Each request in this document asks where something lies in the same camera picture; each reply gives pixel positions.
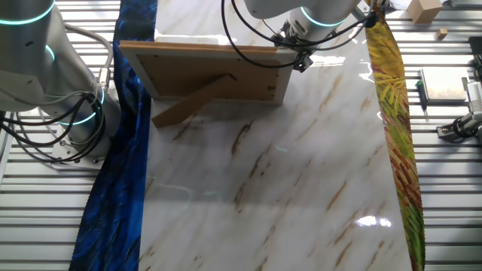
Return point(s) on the silver elongated camera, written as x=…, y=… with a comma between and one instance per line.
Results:
x=475, y=94

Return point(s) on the large light wooden block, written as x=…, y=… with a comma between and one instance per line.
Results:
x=423, y=10

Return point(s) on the tiny wooden block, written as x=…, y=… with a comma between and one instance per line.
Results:
x=442, y=33

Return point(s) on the grey flat plate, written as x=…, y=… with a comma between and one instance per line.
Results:
x=443, y=84

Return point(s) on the wooden picture frame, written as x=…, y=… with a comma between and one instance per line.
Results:
x=211, y=75

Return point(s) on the yellow green painting mat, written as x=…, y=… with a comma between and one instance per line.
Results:
x=399, y=131

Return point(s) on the blue painting mat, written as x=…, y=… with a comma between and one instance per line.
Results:
x=116, y=188

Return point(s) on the white marble pattern mat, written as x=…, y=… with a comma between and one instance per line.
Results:
x=263, y=180

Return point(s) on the black pen green tip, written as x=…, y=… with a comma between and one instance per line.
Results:
x=422, y=98

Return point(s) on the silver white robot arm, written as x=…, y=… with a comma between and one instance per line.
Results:
x=37, y=67

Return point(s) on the black box device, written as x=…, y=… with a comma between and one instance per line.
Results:
x=476, y=56

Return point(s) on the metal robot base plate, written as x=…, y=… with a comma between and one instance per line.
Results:
x=62, y=152

